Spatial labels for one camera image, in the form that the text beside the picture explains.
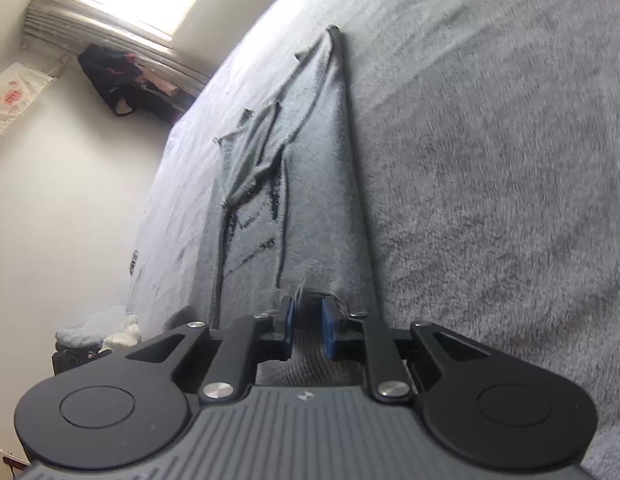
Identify hanging dark clothes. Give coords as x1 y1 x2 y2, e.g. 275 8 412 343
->
77 44 181 123

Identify white plush toy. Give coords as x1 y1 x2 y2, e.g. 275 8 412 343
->
101 314 142 353

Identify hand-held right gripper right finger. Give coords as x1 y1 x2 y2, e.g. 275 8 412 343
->
321 297 491 403

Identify light grey cushion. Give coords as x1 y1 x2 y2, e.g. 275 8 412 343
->
55 306 128 348

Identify white plastic bag red print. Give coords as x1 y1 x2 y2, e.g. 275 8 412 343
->
0 62 58 136

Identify grey knit sweater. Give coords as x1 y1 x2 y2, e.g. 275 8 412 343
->
210 25 386 388

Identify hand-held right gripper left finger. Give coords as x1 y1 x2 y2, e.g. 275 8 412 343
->
126 296 296 403

